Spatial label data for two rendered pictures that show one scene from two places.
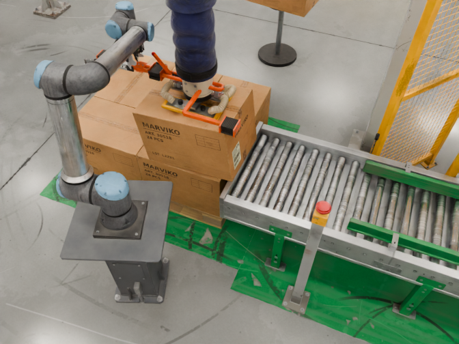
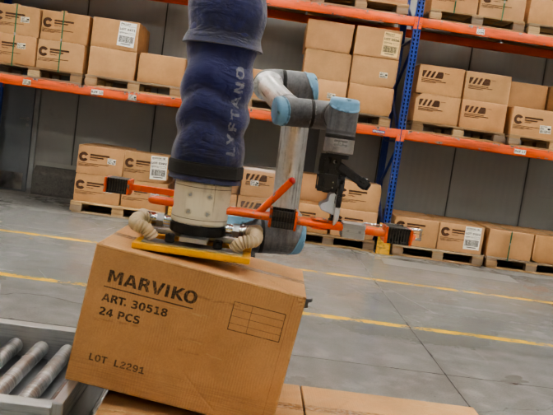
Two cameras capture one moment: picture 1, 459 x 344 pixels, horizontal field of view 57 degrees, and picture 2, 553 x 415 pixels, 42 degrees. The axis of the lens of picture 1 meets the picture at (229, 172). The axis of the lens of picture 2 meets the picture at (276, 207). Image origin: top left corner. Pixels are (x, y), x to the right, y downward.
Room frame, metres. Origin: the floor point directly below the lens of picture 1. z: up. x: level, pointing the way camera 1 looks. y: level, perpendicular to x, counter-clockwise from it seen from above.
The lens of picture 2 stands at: (3.94, -0.52, 1.38)
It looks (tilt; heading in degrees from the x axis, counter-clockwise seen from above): 6 degrees down; 155
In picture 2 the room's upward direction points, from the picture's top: 8 degrees clockwise
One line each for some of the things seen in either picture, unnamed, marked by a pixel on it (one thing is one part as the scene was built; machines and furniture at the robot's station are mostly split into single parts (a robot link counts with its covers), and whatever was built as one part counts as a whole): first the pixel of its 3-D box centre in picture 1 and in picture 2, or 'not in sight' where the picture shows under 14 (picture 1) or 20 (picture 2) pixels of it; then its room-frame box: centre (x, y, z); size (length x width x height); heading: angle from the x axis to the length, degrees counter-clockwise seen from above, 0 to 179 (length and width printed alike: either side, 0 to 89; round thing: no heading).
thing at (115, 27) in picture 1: (119, 25); (330, 115); (1.91, 0.55, 1.45); 0.12 x 0.12 x 0.09; 76
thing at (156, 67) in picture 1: (158, 71); (282, 217); (1.97, 0.40, 1.12); 0.10 x 0.08 x 0.06; 157
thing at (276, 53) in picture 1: (279, 29); not in sight; (3.72, -0.50, 0.31); 0.40 x 0.40 x 0.62
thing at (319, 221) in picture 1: (307, 262); not in sight; (1.10, -0.43, 0.50); 0.07 x 0.07 x 1.00; 67
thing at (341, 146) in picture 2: not in sight; (338, 146); (2.03, 0.53, 1.36); 0.10 x 0.09 x 0.05; 157
